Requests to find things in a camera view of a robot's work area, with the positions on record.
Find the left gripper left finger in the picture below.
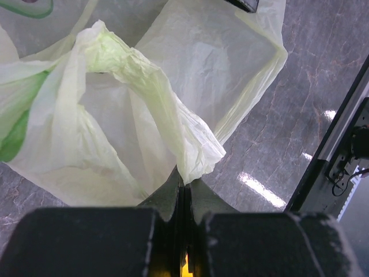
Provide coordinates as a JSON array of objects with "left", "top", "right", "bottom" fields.
[{"left": 139, "top": 168, "right": 185, "bottom": 276}]

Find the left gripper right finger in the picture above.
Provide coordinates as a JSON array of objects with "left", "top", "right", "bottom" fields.
[{"left": 184, "top": 179, "right": 238, "bottom": 276}]

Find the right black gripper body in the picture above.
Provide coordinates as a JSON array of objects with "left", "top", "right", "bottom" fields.
[{"left": 226, "top": 0, "right": 259, "bottom": 13}]

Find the yellow banana bunch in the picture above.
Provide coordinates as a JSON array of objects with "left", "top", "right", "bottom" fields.
[{"left": 155, "top": 248, "right": 197, "bottom": 277}]

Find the pale green plastic bag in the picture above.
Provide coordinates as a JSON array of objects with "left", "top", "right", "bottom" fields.
[{"left": 1, "top": 1, "right": 287, "bottom": 206}]

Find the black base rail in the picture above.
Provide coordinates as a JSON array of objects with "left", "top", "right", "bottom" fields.
[{"left": 285, "top": 61, "right": 368, "bottom": 218}]

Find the white slotted cable duct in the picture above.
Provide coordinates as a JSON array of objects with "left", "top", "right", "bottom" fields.
[{"left": 337, "top": 172, "right": 362, "bottom": 221}]

